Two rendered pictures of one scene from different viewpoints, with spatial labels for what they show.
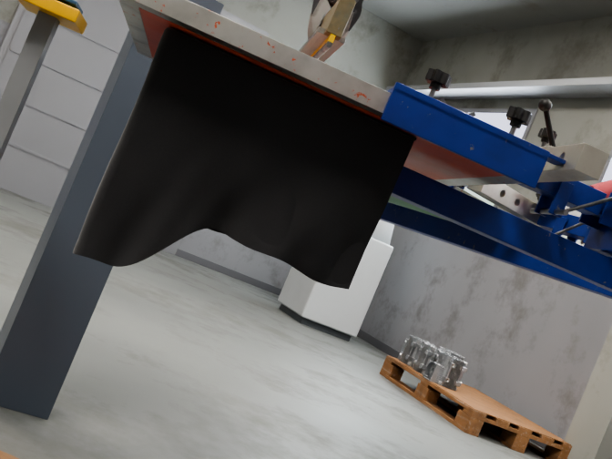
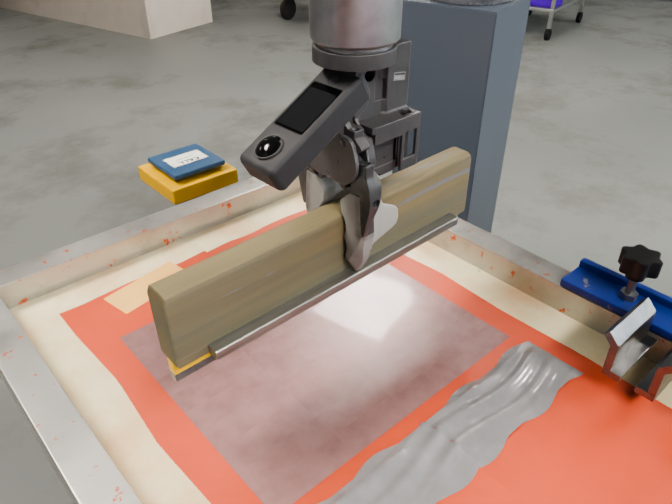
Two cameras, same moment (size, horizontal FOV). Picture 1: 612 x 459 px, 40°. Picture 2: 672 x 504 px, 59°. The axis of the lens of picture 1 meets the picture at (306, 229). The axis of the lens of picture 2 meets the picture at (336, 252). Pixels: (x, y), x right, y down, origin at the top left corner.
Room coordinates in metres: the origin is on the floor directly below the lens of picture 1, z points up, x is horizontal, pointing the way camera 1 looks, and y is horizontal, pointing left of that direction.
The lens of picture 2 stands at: (1.43, -0.29, 1.42)
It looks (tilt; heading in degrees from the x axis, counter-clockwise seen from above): 34 degrees down; 57
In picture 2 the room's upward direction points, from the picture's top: straight up
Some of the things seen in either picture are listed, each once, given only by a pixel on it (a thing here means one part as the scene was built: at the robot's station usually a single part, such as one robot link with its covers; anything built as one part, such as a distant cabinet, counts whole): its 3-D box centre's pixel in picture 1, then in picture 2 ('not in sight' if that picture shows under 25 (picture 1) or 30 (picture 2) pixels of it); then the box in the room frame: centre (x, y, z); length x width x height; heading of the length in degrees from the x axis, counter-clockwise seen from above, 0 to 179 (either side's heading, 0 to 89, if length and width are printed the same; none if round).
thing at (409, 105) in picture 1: (462, 137); not in sight; (1.47, -0.19, 0.98); 0.30 x 0.05 x 0.07; 98
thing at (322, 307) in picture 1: (341, 256); not in sight; (8.20, -0.42, 0.72); 0.74 x 0.62 x 1.43; 22
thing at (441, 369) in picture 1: (475, 393); not in sight; (5.99, -1.57, 0.19); 1.34 x 0.91 x 0.37; 23
